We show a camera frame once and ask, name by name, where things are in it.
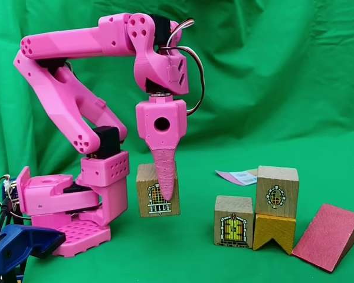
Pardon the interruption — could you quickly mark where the wrist servo cable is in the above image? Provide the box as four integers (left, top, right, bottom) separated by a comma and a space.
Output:
166, 18, 197, 50

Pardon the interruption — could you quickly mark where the wooden cube with oval window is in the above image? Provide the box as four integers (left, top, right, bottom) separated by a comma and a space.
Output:
255, 165, 300, 219

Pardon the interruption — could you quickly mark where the green cloth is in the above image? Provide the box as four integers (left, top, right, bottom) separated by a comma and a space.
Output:
0, 0, 354, 283

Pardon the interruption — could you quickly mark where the blue clamp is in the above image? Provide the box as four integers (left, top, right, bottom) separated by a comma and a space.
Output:
0, 223, 66, 283

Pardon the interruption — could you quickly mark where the gripper servo cable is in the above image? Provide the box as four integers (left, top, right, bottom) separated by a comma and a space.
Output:
165, 44, 207, 117

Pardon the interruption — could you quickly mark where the wooden cube with balcony window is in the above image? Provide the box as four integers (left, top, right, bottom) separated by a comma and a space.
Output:
135, 163, 181, 218

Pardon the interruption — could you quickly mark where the wooden cube with door print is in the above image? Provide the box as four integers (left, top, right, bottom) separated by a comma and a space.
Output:
214, 195, 254, 249

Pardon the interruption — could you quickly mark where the yellow notched wooden block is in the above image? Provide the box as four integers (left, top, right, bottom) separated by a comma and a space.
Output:
252, 213, 297, 256

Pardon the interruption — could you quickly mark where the blue controller board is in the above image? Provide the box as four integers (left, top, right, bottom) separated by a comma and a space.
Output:
2, 176, 20, 210

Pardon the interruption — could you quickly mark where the red wooden wedge block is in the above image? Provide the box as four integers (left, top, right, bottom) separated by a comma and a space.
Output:
291, 202, 354, 272

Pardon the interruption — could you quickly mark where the black cable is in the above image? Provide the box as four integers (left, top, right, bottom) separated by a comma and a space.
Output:
0, 197, 15, 283

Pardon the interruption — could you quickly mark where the paper house picture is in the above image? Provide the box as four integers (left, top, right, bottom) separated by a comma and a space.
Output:
214, 167, 259, 186

